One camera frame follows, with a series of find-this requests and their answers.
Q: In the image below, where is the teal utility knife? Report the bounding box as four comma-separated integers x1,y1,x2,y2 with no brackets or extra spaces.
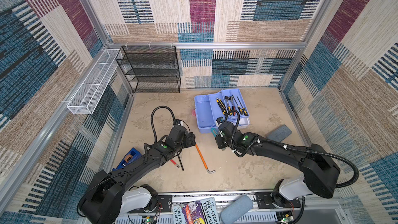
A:
211,128,220,137

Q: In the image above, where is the red handled hex key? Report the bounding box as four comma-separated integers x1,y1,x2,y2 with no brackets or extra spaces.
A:
170,159,180,169

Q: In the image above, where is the orange handled hex key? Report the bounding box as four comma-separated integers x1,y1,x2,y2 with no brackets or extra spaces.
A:
195,144,216,174

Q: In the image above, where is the long black screwdriver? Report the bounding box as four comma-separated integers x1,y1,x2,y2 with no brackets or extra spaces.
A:
233,96,244,115

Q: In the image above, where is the blue white plastic toolbox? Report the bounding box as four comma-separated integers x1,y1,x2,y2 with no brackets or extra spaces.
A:
194,88,250,134

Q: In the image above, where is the small yellow black screwdriver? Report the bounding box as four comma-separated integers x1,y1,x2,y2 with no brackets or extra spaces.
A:
238,96,249,116

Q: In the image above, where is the yellow handled ratchet wrench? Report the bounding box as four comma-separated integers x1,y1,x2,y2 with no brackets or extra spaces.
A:
224,96,233,115

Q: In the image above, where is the yellow black utility knife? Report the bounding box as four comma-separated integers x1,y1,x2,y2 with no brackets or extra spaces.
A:
216,98,228,116

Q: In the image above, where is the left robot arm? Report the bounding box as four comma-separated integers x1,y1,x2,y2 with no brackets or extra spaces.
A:
77,124,196,224

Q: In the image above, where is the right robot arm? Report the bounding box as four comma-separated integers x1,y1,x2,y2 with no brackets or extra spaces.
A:
215,131,359,208

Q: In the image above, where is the blue tape dispenser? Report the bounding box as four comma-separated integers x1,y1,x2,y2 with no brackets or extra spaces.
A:
112,148,142,171

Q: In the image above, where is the grey sponge block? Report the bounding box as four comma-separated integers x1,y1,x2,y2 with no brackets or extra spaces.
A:
266,125,292,142

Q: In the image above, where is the grey foam roller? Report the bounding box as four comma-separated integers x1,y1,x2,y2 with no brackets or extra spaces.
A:
220,195,253,224

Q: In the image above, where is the colourful children's book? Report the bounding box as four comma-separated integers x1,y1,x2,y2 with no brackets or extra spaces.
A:
173,198,220,224

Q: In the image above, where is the black mesh shelf rack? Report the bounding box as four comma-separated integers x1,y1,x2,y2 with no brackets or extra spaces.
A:
116,46,181,93

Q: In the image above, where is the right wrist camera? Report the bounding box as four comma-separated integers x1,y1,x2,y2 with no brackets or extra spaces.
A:
216,117,237,138

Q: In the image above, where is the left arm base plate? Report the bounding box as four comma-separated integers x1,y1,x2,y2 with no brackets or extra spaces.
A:
129,195,173,214

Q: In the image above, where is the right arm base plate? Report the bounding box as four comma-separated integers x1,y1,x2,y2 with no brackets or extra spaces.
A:
254,191,302,209

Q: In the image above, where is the white wire mesh basket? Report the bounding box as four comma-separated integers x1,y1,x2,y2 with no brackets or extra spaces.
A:
67,49,119,115

